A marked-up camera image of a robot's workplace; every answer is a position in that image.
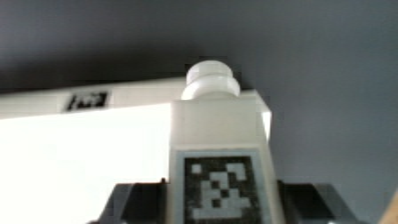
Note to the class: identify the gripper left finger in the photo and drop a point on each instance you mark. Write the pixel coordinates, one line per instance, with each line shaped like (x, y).
(136, 204)

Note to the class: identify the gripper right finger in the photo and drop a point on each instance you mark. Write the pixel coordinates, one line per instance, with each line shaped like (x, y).
(314, 205)

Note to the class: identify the white table leg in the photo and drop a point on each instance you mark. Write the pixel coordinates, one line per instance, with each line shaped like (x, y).
(223, 189)

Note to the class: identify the white square tabletop part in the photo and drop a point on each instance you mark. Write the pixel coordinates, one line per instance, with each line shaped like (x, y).
(84, 139)

